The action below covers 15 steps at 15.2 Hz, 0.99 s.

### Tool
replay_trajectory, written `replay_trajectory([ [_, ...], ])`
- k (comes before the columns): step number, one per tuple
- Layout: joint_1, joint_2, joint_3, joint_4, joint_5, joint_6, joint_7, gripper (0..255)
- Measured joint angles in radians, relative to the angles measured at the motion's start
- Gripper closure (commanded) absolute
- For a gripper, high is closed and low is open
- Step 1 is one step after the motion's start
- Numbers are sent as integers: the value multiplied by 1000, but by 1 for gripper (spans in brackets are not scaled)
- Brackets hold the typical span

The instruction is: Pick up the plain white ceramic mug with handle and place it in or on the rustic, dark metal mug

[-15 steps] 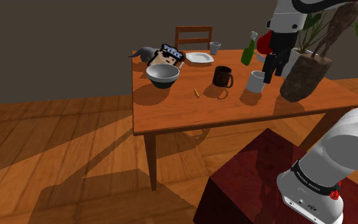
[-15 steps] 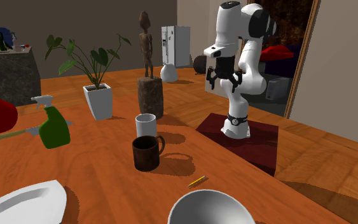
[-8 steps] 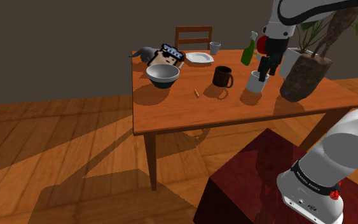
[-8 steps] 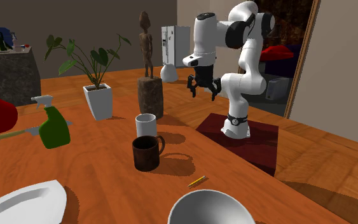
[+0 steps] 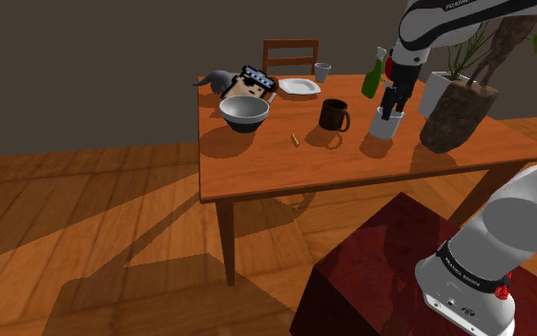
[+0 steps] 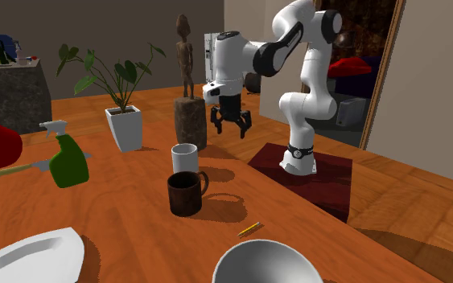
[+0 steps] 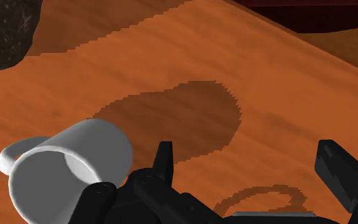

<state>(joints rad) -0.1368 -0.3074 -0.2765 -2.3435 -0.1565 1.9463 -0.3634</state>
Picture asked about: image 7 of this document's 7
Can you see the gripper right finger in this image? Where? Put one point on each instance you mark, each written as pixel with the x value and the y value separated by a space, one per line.
pixel 341 173

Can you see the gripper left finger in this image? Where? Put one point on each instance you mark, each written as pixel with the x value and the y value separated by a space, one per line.
pixel 154 198

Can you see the white mug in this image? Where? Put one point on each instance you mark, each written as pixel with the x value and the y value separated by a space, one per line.
pixel 98 142

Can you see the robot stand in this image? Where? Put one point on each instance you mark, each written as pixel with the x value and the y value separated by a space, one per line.
pixel 2 28

